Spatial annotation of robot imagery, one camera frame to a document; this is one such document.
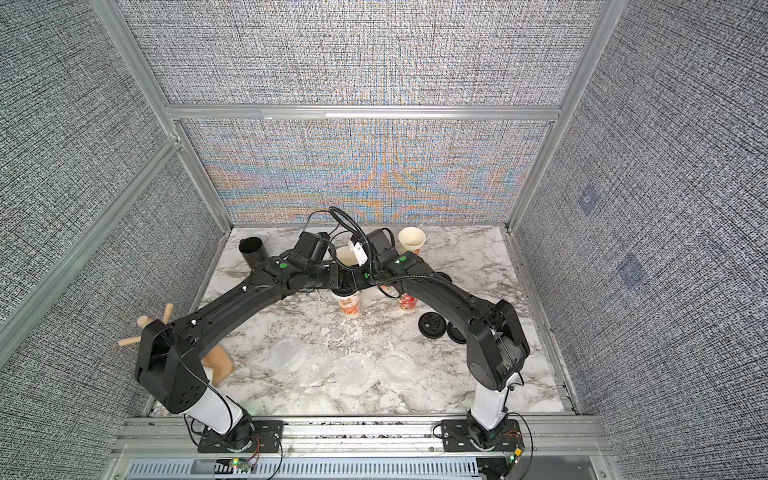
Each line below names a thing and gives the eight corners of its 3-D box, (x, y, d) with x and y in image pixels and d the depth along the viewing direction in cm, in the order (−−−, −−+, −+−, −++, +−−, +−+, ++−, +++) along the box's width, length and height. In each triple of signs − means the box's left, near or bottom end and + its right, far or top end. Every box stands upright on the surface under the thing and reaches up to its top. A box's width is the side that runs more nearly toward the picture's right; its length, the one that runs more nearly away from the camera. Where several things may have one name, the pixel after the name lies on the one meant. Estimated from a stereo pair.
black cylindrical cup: (244, 268, 109) (235, 253, 102) (250, 251, 114) (241, 236, 107) (265, 268, 109) (257, 253, 102) (271, 251, 114) (263, 236, 107)
